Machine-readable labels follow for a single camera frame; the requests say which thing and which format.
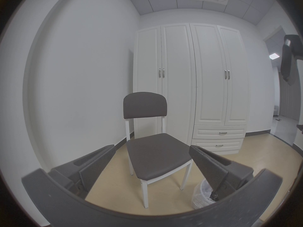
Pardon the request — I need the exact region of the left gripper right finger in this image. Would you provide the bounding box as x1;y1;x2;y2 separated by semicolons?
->
189;145;255;202

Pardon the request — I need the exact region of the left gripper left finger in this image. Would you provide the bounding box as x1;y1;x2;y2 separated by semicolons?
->
48;144;116;200

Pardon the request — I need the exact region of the clear plastic bag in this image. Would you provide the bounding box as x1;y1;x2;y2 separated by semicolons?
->
191;178;217;209

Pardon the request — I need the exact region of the white trash bin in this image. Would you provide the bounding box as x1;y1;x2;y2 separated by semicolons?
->
191;178;216;209

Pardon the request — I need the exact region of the grey and white chair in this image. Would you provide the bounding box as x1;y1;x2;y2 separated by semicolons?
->
123;92;193;209

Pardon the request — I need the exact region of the white wardrobe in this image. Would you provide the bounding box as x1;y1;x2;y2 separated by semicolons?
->
132;23;250;155

